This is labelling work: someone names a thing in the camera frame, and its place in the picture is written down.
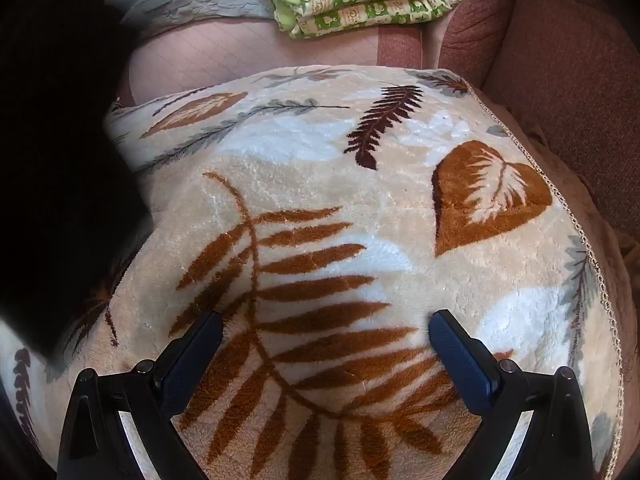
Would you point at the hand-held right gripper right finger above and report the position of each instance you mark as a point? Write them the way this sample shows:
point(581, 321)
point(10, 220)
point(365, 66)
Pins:
point(465, 367)

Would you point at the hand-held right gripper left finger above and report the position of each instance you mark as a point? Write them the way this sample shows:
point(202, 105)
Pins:
point(192, 372)

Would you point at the black pants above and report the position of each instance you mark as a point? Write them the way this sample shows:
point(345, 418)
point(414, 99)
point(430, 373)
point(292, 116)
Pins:
point(60, 160)

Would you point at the leaf print fleece blanket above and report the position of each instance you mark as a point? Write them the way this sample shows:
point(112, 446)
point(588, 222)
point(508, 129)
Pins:
point(350, 210)

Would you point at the reddish brown sofa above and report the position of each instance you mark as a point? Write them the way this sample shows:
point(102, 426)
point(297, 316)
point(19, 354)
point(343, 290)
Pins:
point(550, 60)

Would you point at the green patterned cloth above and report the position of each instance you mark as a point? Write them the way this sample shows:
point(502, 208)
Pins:
point(360, 0)

